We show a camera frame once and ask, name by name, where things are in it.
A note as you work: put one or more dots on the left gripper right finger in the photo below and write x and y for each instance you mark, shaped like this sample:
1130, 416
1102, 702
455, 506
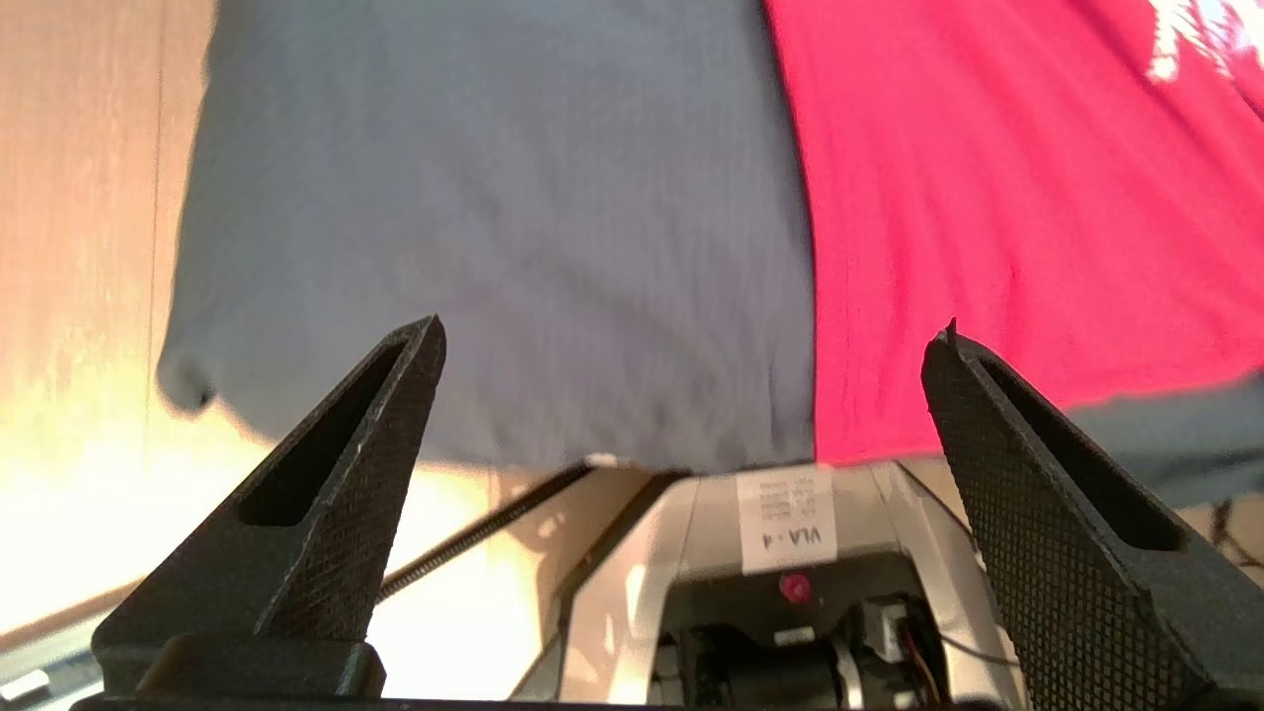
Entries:
1066, 553

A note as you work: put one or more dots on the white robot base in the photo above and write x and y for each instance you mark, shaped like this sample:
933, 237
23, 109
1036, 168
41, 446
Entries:
790, 592

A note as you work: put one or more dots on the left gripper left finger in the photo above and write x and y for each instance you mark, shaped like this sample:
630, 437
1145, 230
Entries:
326, 513

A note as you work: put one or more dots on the red printed t-shirt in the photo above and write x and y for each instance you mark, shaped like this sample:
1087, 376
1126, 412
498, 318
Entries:
987, 197

